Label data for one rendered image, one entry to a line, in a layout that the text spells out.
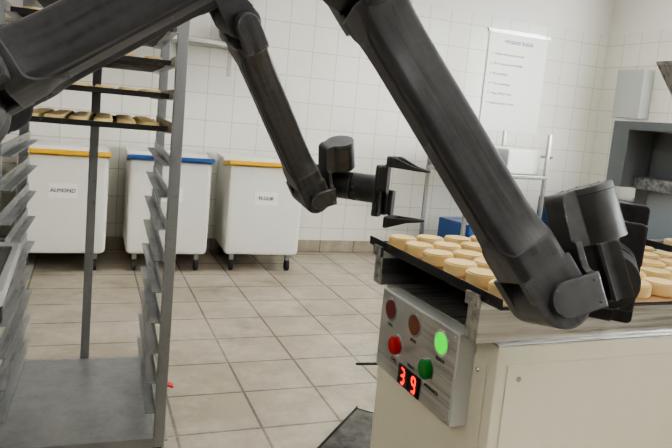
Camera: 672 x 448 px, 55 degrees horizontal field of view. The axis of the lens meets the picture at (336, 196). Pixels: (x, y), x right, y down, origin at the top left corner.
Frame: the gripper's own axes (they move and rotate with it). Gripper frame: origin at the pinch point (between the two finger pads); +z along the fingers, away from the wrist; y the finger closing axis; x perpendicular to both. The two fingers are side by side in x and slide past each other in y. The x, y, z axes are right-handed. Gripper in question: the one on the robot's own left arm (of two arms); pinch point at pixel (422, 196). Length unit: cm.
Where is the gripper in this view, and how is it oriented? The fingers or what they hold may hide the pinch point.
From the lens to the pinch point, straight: 127.8
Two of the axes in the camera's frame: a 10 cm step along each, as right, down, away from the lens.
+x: -3.9, 0.6, -9.2
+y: -1.1, 9.9, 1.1
